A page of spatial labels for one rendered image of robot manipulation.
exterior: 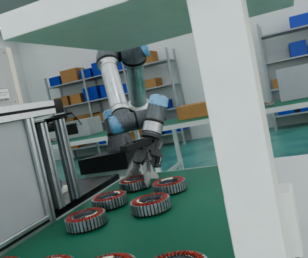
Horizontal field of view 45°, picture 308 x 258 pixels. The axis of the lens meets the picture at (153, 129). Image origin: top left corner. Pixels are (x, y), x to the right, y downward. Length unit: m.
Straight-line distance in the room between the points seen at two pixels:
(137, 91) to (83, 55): 7.24
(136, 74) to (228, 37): 1.37
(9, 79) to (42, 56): 8.39
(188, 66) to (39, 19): 7.57
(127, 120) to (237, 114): 1.05
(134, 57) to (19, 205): 0.89
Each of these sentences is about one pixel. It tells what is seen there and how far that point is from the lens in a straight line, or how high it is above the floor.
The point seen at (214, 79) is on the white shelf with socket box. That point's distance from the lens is 0.43.
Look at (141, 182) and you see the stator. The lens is 1.30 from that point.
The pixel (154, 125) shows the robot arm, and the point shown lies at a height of 0.96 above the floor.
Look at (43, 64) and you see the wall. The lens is 9.68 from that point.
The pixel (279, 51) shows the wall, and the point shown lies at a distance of 7.77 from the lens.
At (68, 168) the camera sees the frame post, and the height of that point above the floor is 0.88.
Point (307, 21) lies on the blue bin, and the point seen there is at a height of 1.83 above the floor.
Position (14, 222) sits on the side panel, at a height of 0.81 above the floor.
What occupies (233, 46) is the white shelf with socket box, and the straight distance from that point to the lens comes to 0.43.
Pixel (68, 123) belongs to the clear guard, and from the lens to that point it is 1.57.
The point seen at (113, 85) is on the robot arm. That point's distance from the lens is 1.55.
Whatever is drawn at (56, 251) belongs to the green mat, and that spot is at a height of 0.75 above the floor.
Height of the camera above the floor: 1.06
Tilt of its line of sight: 5 degrees down
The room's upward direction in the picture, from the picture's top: 11 degrees counter-clockwise
